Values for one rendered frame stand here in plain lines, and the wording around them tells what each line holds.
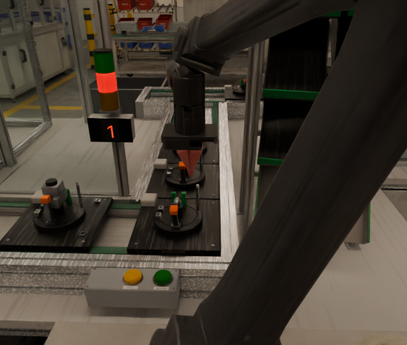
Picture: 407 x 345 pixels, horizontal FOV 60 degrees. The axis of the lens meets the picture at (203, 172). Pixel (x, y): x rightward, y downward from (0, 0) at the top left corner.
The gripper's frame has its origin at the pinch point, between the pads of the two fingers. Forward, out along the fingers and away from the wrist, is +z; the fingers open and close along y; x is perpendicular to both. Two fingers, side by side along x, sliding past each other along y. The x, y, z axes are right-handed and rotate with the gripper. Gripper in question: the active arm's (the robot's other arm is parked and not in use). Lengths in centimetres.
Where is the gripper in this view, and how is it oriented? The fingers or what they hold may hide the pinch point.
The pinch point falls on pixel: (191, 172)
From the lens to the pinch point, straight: 70.3
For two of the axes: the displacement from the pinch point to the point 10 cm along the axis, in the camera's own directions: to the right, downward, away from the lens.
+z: 0.1, 8.7, 4.9
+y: -10.0, -0.1, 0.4
